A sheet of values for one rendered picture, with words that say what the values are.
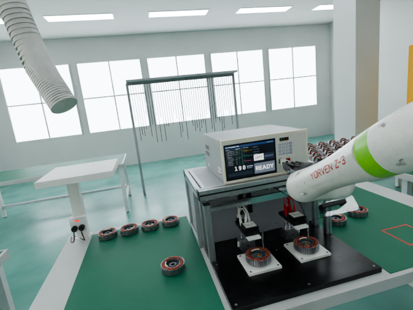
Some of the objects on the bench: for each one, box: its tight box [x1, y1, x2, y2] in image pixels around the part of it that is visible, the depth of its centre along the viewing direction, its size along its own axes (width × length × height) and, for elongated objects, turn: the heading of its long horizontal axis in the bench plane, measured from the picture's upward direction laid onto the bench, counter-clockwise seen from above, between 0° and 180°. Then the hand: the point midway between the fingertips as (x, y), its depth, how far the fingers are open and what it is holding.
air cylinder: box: [281, 224, 299, 240], centre depth 139 cm, size 5×8×6 cm
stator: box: [294, 236, 320, 254], centre depth 125 cm, size 11×11×4 cm
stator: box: [245, 247, 271, 267], centre depth 120 cm, size 11×11×4 cm
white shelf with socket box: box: [34, 159, 119, 243], centre depth 156 cm, size 35×37×46 cm
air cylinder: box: [237, 234, 256, 250], centre depth 134 cm, size 5×8×6 cm
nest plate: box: [237, 253, 282, 277], centre depth 121 cm, size 15×15×1 cm
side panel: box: [184, 178, 204, 248], centre depth 152 cm, size 28×3×32 cm, turn 41°
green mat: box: [64, 216, 225, 310], centre depth 132 cm, size 94×61×1 cm, turn 41°
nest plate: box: [284, 242, 331, 263], centre depth 126 cm, size 15×15×1 cm
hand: (285, 163), depth 125 cm, fingers closed
